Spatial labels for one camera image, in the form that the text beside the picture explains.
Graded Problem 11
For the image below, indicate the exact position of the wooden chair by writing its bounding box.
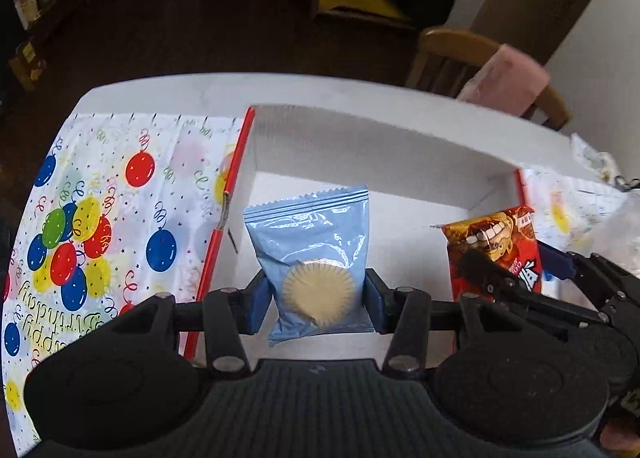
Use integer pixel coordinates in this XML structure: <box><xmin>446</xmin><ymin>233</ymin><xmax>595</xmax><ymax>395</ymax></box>
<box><xmin>407</xmin><ymin>26</ymin><xmax>573</xmax><ymax>131</ymax></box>

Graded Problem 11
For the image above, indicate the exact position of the clear plastic bag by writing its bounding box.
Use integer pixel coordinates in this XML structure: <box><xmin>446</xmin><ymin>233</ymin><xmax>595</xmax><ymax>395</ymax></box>
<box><xmin>570</xmin><ymin>134</ymin><xmax>640</xmax><ymax>259</ymax></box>

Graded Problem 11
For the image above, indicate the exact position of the light blue snack packet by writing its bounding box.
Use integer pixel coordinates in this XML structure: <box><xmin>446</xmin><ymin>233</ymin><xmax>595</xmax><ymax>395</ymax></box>
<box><xmin>243</xmin><ymin>185</ymin><xmax>376</xmax><ymax>348</ymax></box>

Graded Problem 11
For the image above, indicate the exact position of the red snack packet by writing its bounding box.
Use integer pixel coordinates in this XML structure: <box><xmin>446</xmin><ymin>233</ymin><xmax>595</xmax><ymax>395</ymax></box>
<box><xmin>432</xmin><ymin>206</ymin><xmax>546</xmax><ymax>306</ymax></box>

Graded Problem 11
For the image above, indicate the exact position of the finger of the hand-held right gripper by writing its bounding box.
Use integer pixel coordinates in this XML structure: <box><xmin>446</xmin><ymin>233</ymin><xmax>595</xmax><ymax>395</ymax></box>
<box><xmin>536</xmin><ymin>242</ymin><xmax>640</xmax><ymax>312</ymax></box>
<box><xmin>459</xmin><ymin>249</ymin><xmax>609</xmax><ymax>332</ymax></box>

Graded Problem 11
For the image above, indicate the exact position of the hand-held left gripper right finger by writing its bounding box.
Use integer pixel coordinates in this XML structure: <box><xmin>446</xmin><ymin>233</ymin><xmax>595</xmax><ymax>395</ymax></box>
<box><xmin>363</xmin><ymin>268</ymin><xmax>522</xmax><ymax>378</ymax></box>

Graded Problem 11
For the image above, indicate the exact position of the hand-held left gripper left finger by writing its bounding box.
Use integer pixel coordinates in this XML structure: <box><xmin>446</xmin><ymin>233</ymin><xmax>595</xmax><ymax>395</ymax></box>
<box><xmin>107</xmin><ymin>269</ymin><xmax>274</xmax><ymax>380</ymax></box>

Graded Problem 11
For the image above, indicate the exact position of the red cardboard box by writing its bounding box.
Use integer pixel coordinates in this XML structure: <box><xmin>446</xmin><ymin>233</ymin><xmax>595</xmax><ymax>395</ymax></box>
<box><xmin>182</xmin><ymin>104</ymin><xmax>538</xmax><ymax>364</ymax></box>

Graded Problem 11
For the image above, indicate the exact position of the pink cloth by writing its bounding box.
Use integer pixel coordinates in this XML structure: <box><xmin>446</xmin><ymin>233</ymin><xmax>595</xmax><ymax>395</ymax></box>
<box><xmin>457</xmin><ymin>44</ymin><xmax>551</xmax><ymax>119</ymax></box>

